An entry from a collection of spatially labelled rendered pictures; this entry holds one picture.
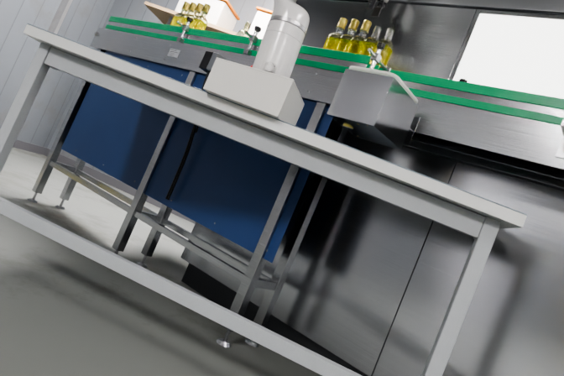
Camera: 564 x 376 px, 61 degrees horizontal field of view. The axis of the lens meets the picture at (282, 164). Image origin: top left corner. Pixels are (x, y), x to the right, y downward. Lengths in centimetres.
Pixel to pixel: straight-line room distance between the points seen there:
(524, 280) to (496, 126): 49
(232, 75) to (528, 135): 88
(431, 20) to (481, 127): 61
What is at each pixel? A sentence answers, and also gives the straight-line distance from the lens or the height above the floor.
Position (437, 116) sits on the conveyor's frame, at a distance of 166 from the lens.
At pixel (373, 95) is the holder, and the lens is 145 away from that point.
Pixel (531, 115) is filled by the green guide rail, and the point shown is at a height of 107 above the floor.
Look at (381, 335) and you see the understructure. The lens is 181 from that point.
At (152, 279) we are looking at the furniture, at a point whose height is 19.
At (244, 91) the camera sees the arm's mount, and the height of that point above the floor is 78.
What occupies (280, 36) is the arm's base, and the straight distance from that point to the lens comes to 148.
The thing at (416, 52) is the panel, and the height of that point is 129.
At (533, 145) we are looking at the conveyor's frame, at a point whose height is 97.
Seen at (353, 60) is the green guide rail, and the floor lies 111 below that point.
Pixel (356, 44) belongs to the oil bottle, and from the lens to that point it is 196.
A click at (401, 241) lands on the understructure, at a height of 58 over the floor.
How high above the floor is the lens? 55
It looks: 4 degrees up
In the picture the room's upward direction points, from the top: 23 degrees clockwise
